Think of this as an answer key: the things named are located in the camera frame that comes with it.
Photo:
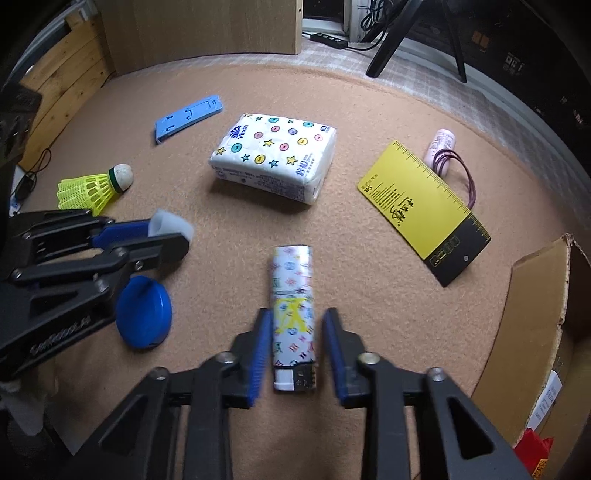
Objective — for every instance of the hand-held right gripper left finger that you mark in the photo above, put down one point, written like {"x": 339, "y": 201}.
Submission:
{"x": 261, "y": 360}

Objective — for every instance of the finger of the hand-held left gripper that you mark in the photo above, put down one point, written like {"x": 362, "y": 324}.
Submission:
{"x": 152, "y": 254}
{"x": 120, "y": 233}

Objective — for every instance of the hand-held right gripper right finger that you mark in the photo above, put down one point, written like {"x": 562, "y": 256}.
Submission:
{"x": 334, "y": 360}

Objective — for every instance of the small white cap piece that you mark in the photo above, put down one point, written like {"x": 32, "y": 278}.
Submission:
{"x": 168, "y": 224}

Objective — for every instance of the yellow shuttlecock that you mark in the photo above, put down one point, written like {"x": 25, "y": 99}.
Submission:
{"x": 87, "y": 189}

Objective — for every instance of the patterned lighter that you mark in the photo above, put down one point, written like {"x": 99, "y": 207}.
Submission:
{"x": 291, "y": 286}

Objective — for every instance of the blue phone stand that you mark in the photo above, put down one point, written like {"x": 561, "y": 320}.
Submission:
{"x": 184, "y": 120}

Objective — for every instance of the cardboard box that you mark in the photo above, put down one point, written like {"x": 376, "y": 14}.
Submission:
{"x": 531, "y": 314}

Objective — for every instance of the red cloth bag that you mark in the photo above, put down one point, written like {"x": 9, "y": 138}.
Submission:
{"x": 531, "y": 454}

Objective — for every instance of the blue round disc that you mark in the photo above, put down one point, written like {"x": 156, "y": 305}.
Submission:
{"x": 145, "y": 318}

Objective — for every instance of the star print tissue pack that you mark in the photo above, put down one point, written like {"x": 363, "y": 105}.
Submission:
{"x": 268, "y": 152}

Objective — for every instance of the wooden slat panel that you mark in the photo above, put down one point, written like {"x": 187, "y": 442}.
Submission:
{"x": 64, "y": 74}

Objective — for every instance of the yellow ruler card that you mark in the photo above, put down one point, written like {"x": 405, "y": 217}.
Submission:
{"x": 415, "y": 203}

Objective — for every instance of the large wooden board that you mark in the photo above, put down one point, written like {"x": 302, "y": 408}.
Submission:
{"x": 198, "y": 32}

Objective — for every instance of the checkered bed sheet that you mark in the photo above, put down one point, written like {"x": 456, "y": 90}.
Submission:
{"x": 332, "y": 60}

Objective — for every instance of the black power strip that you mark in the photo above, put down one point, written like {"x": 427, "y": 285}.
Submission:
{"x": 328, "y": 39}

